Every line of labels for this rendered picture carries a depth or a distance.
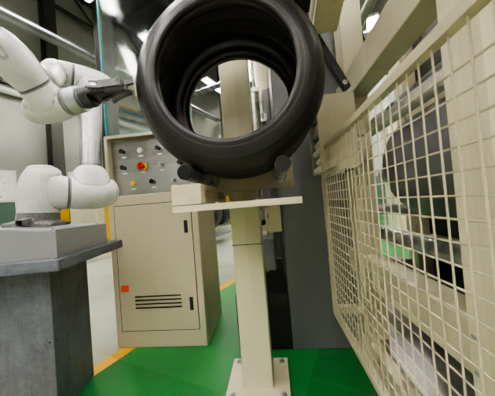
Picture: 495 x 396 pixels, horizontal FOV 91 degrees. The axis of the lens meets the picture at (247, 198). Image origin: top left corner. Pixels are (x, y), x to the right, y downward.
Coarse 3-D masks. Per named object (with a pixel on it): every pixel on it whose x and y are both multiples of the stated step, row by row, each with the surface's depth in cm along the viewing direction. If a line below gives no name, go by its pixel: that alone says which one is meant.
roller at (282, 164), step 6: (282, 156) 66; (276, 162) 67; (282, 162) 66; (288, 162) 66; (276, 168) 68; (282, 168) 66; (288, 168) 67; (276, 174) 82; (282, 174) 76; (276, 180) 100
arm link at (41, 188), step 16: (32, 176) 104; (48, 176) 107; (64, 176) 114; (16, 192) 103; (32, 192) 103; (48, 192) 106; (64, 192) 110; (16, 208) 103; (32, 208) 103; (48, 208) 107; (64, 208) 114
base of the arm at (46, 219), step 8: (16, 216) 103; (24, 216) 102; (32, 216) 103; (40, 216) 104; (48, 216) 106; (56, 216) 110; (8, 224) 100; (16, 224) 98; (24, 224) 99; (32, 224) 102; (40, 224) 102; (48, 224) 103; (56, 224) 108; (64, 224) 116
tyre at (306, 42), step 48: (192, 0) 68; (240, 0) 68; (288, 0) 67; (144, 48) 70; (192, 48) 92; (240, 48) 95; (288, 48) 89; (144, 96) 70; (288, 96) 93; (192, 144) 68; (240, 144) 67; (288, 144) 69
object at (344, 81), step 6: (294, 0) 97; (300, 6) 97; (324, 42) 96; (324, 48) 96; (324, 54) 96; (330, 54) 95; (324, 60) 97; (330, 60) 95; (330, 66) 96; (336, 66) 95; (336, 72) 95; (342, 72) 95; (336, 78) 96; (342, 78) 95; (342, 84) 95; (348, 84) 94
